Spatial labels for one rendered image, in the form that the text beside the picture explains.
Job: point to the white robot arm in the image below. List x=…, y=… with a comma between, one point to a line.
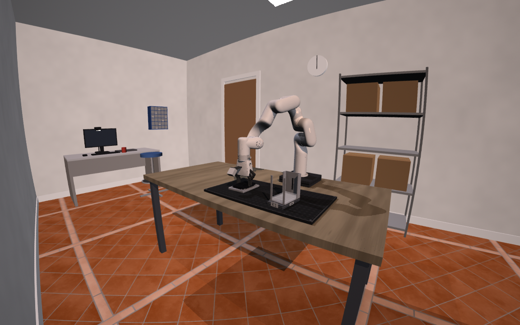
x=288, y=104

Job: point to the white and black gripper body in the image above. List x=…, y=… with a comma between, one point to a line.
x=246, y=166

